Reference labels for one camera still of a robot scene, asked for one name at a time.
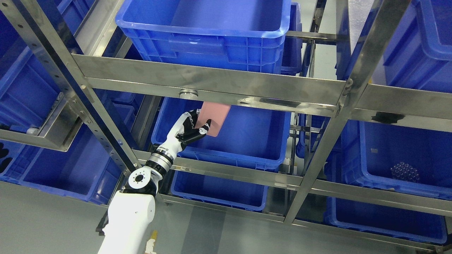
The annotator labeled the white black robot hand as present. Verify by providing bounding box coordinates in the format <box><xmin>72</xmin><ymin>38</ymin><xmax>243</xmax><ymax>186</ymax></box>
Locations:
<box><xmin>155</xmin><ymin>108</ymin><xmax>212</xmax><ymax>161</ymax></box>

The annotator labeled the blue right crate with item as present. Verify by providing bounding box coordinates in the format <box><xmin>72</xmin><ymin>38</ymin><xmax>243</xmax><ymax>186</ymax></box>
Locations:
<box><xmin>341</xmin><ymin>120</ymin><xmax>452</xmax><ymax>200</ymax></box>

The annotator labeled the blue shelf crate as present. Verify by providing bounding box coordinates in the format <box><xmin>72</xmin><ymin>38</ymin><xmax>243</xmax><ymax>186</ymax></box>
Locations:
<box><xmin>171</xmin><ymin>171</ymin><xmax>269</xmax><ymax>212</ymax></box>
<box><xmin>115</xmin><ymin>0</ymin><xmax>292</xmax><ymax>74</ymax></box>
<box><xmin>151</xmin><ymin>96</ymin><xmax>292</xmax><ymax>172</ymax></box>
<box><xmin>0</xmin><ymin>102</ymin><xmax>136</xmax><ymax>206</ymax></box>

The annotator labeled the blue middle shelf crate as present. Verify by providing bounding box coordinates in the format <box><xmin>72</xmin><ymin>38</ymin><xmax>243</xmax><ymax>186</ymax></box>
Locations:
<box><xmin>151</xmin><ymin>96</ymin><xmax>292</xmax><ymax>172</ymax></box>

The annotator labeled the steel shelf rack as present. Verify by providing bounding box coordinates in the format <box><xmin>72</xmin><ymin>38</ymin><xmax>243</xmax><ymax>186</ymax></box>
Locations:
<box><xmin>1</xmin><ymin>0</ymin><xmax>451</xmax><ymax>254</ymax></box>

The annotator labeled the pink plastic storage box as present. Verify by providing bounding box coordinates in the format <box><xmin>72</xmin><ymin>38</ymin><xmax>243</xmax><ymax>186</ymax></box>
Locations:
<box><xmin>195</xmin><ymin>102</ymin><xmax>231</xmax><ymax>137</ymax></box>

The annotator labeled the blue left shelf crate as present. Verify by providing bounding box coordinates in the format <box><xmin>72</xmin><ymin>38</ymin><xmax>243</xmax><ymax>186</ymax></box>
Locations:
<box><xmin>0</xmin><ymin>102</ymin><xmax>136</xmax><ymax>206</ymax></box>

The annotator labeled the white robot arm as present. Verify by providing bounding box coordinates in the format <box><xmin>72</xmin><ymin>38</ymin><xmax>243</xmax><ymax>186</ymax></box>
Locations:
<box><xmin>98</xmin><ymin>149</ymin><xmax>177</xmax><ymax>254</ymax></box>

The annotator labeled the blue top shelf crate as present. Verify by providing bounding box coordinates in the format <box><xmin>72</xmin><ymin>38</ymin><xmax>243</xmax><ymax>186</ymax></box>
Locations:
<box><xmin>115</xmin><ymin>0</ymin><xmax>292</xmax><ymax>74</ymax></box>

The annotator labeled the blue bottom shelf crate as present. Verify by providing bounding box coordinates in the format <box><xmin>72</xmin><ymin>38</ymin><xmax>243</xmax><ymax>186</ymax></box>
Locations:
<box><xmin>171</xmin><ymin>171</ymin><xmax>269</xmax><ymax>212</ymax></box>

